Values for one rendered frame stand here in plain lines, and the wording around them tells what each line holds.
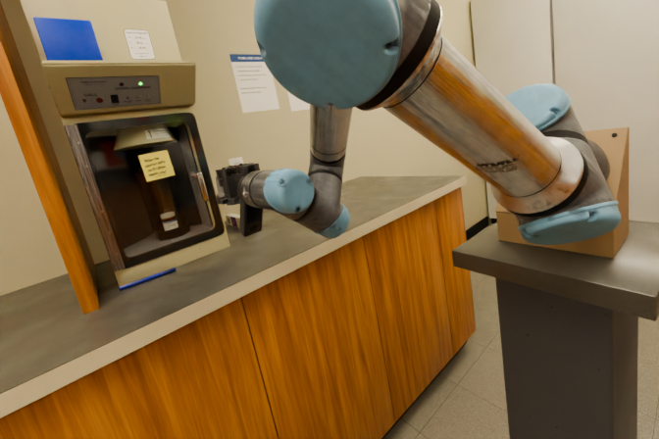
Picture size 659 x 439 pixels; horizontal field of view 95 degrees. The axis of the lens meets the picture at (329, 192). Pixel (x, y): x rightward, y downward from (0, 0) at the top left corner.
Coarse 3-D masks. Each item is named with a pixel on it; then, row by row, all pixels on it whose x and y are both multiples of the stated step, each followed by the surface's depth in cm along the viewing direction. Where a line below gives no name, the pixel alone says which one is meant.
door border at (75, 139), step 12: (72, 132) 75; (72, 144) 75; (84, 156) 77; (84, 168) 77; (84, 180) 77; (96, 192) 78; (96, 204) 79; (108, 228) 80; (108, 240) 80; (120, 264) 82
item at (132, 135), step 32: (96, 128) 78; (128, 128) 82; (160, 128) 87; (192, 128) 93; (96, 160) 78; (128, 160) 83; (192, 160) 93; (128, 192) 83; (160, 192) 88; (192, 192) 93; (128, 224) 83; (160, 224) 88; (192, 224) 93; (128, 256) 83; (160, 256) 88
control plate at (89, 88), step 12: (72, 84) 70; (84, 84) 71; (96, 84) 72; (108, 84) 74; (132, 84) 77; (144, 84) 79; (156, 84) 81; (72, 96) 71; (84, 96) 73; (96, 96) 74; (108, 96) 76; (120, 96) 77; (132, 96) 79; (144, 96) 81; (156, 96) 83; (84, 108) 75; (96, 108) 76
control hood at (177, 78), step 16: (48, 64) 65; (64, 64) 66; (80, 64) 68; (96, 64) 70; (112, 64) 72; (128, 64) 74; (144, 64) 76; (160, 64) 78; (176, 64) 80; (192, 64) 83; (48, 80) 67; (64, 80) 68; (160, 80) 81; (176, 80) 83; (192, 80) 86; (64, 96) 70; (176, 96) 86; (192, 96) 89; (64, 112) 73; (80, 112) 75; (96, 112) 77
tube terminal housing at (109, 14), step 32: (32, 0) 71; (64, 0) 74; (96, 0) 78; (128, 0) 82; (160, 0) 87; (32, 32) 71; (96, 32) 78; (160, 32) 87; (224, 224) 101; (192, 256) 95
